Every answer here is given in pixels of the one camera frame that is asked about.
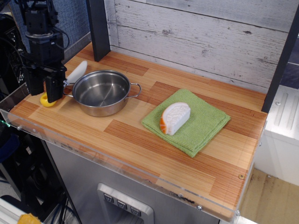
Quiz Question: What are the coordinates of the black plastic crate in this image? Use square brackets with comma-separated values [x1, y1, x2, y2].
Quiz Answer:
[0, 14, 25, 99]

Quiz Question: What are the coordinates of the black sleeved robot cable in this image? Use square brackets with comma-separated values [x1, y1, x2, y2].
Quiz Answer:
[52, 25, 70, 51]

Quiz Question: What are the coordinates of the stainless steel pot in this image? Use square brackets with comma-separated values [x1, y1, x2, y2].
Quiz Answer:
[63, 70, 142, 117]

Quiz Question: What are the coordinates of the yellow handled white toy knife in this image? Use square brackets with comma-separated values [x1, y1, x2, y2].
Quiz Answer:
[40, 61, 87, 107]

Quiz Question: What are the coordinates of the silver dispenser panel with buttons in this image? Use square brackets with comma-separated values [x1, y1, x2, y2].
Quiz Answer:
[97, 183, 155, 224]

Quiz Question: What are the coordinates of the clear acrylic table guard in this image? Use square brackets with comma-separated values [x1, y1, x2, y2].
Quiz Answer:
[0, 32, 264, 222]

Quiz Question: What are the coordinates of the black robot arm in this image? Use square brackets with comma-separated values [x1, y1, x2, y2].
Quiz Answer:
[17, 0, 67, 103]

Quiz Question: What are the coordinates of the white grooved side unit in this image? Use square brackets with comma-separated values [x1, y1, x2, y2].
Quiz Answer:
[254, 85, 299, 185]

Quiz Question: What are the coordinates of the green folded cloth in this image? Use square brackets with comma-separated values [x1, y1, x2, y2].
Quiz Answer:
[142, 89, 230, 158]

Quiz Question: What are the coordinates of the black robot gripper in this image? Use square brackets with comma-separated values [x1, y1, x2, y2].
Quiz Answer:
[23, 32, 66, 103]

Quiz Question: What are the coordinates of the yellow black object bottom left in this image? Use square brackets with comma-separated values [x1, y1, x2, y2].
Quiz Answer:
[17, 213, 42, 224]

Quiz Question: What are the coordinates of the white orange toy food slice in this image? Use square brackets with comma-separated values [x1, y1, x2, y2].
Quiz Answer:
[160, 102, 191, 135]

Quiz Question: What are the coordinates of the dark vertical post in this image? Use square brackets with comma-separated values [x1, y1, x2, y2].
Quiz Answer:
[261, 0, 299, 113]
[86, 0, 111, 62]

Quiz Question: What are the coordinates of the left dark vertical post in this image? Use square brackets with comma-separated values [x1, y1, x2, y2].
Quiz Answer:
[86, 0, 111, 62]

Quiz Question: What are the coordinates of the right dark vertical post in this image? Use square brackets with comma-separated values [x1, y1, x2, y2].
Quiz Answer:
[261, 0, 299, 113]

